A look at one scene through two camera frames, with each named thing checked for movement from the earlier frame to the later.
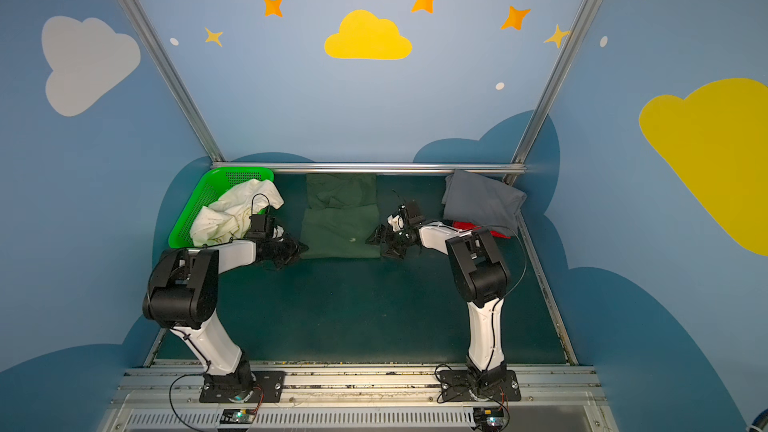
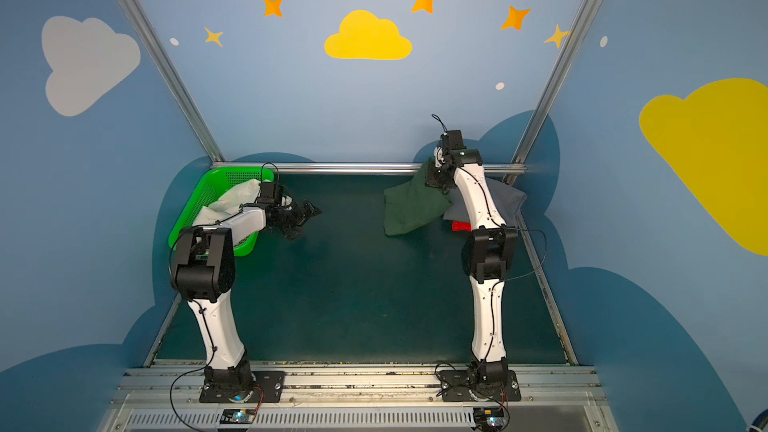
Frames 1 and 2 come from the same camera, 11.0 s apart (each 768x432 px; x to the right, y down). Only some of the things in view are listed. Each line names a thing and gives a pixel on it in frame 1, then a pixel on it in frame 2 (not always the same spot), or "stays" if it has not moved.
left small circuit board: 237,416 stays
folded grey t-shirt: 482,200 stays
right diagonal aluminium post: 542,112 stays
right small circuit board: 488,418 stays
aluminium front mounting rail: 167,399 stays
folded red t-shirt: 473,227 stays
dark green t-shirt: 343,219 -> 410,204
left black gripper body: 282,249 -> 297,216
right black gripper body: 392,239 -> 438,176
